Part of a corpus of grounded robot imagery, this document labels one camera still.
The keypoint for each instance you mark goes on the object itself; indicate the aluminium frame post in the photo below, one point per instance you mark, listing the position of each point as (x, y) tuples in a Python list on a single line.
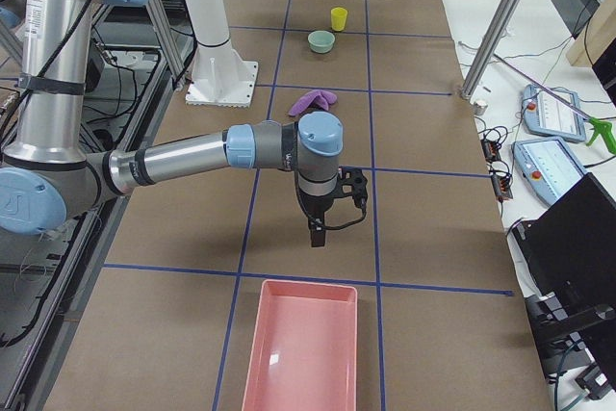
[(487, 48)]

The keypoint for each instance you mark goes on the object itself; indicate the teach pendant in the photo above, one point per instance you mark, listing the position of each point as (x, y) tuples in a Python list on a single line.
[(549, 165), (545, 115)]

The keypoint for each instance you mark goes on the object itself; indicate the purple cloth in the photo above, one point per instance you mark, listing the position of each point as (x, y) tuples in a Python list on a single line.
[(320, 99)]

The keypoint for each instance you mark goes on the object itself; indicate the upper teach pendant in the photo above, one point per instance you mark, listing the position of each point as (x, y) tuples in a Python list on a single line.
[(545, 115)]

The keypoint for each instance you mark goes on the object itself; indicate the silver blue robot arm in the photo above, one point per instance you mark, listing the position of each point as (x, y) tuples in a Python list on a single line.
[(46, 178)]

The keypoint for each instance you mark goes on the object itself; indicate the green handled grabber tool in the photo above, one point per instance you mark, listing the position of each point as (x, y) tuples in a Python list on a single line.
[(602, 128)]

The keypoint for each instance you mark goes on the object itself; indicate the yellow plastic cup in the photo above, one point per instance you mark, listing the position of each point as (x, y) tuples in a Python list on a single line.
[(338, 18)]

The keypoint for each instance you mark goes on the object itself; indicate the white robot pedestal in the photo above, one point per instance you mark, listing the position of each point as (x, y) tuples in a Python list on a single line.
[(220, 76)]

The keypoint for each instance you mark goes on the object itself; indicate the lower teach pendant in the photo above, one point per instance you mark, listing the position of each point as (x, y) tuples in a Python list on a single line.
[(549, 165)]

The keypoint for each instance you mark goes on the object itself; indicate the green bowl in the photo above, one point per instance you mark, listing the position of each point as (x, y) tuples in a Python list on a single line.
[(321, 41)]

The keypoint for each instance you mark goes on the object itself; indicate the pink plastic tray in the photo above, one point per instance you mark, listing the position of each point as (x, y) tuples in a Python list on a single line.
[(304, 348)]

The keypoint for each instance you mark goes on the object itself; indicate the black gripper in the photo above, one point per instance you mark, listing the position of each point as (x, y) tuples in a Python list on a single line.
[(315, 204)]

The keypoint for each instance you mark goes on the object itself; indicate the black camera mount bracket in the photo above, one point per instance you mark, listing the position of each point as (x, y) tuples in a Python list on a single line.
[(353, 183)]

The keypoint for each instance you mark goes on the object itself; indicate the black monitor stand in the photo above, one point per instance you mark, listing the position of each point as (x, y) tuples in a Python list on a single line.
[(570, 254)]

